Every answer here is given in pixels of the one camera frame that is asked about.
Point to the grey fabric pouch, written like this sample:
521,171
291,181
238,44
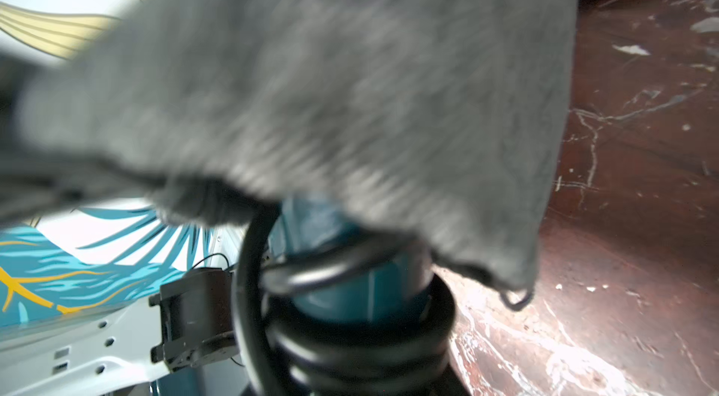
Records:
439,117

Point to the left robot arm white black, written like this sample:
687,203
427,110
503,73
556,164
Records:
187,324

